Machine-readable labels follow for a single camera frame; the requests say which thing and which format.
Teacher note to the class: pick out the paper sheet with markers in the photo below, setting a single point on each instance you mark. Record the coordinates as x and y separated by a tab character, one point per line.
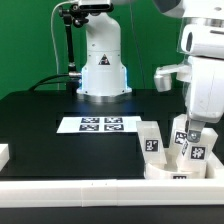
89	124

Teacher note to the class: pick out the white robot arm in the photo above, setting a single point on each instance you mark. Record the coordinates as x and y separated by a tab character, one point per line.
200	12

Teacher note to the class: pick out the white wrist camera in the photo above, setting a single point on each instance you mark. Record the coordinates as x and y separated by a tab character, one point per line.
200	40

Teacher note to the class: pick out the white left fence bar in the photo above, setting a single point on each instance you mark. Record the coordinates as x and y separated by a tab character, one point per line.
4	155

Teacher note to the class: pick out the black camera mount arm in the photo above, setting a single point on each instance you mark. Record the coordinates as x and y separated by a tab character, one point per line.
70	40

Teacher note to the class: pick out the white front fence bar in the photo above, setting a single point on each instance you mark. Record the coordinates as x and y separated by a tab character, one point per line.
93	193

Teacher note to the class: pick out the white round stool seat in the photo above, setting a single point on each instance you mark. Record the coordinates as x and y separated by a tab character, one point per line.
169	171

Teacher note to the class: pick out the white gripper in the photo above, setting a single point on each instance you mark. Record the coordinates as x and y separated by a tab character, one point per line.
205	96

